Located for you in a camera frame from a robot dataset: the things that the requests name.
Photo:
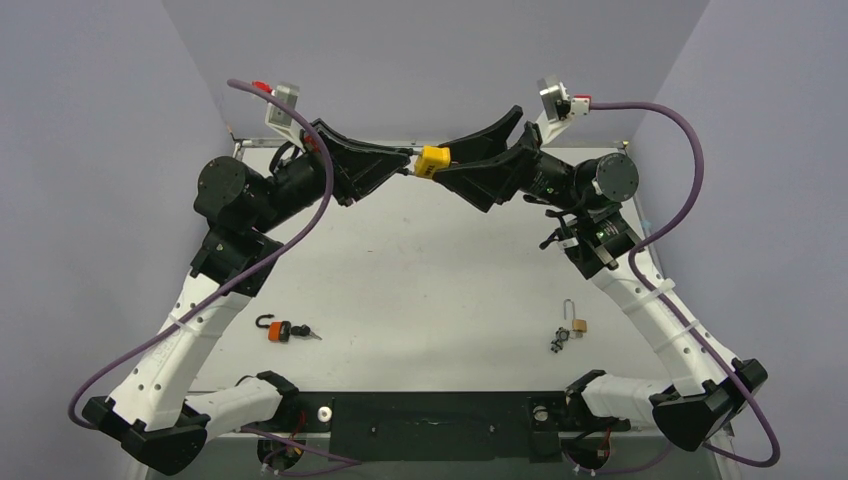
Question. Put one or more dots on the small brass padlock with keys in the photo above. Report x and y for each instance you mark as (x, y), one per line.
(575, 328)

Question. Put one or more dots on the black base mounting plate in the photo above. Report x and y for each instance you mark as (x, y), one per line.
(439, 426)

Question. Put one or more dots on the yellow padlock with keys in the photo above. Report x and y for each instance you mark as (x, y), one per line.
(430, 160)

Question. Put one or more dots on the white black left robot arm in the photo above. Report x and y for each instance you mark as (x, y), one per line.
(152, 413)

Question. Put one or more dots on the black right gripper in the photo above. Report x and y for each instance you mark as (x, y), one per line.
(515, 165)

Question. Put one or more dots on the orange padlock with keys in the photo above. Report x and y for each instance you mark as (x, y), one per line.
(283, 331)

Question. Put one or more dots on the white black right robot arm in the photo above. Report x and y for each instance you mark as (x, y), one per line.
(706, 384)

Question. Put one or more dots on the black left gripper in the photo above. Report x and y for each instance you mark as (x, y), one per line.
(360, 167)

